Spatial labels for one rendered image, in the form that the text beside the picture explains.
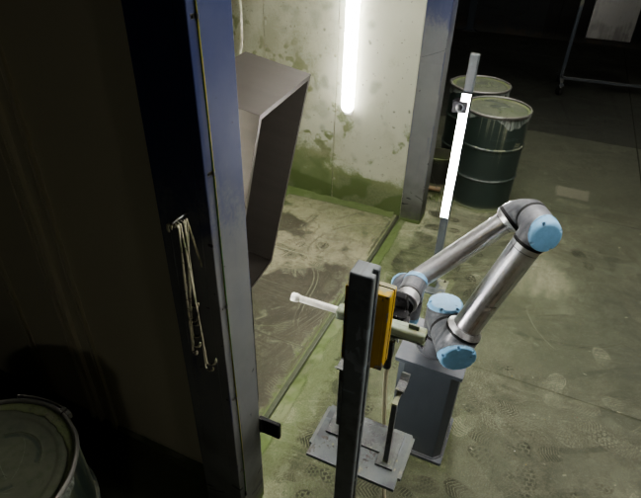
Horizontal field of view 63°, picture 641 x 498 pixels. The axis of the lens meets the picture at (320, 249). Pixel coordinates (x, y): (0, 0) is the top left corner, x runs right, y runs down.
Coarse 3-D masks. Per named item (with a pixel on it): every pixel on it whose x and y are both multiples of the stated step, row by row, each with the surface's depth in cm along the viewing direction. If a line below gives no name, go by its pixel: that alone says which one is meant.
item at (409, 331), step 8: (296, 296) 181; (304, 296) 181; (312, 304) 179; (320, 304) 178; (328, 304) 178; (344, 304) 176; (336, 312) 175; (392, 320) 170; (392, 328) 168; (400, 328) 167; (408, 328) 167; (416, 328) 166; (424, 328) 167; (392, 336) 170; (400, 336) 168; (408, 336) 166; (416, 336) 165; (424, 336) 164; (392, 344) 173; (424, 344) 167; (392, 352) 176; (384, 368) 180
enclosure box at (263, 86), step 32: (256, 64) 243; (256, 96) 215; (288, 96) 229; (256, 128) 206; (288, 128) 269; (256, 160) 286; (288, 160) 279; (256, 192) 297; (256, 224) 310; (256, 256) 322
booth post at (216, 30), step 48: (144, 0) 114; (192, 0) 112; (144, 48) 121; (192, 48) 116; (144, 96) 128; (192, 96) 122; (192, 144) 130; (240, 144) 146; (192, 192) 138; (240, 192) 152; (192, 240) 148; (240, 240) 160; (240, 288) 168; (240, 336) 177; (192, 384) 188; (240, 384) 188; (240, 480) 212
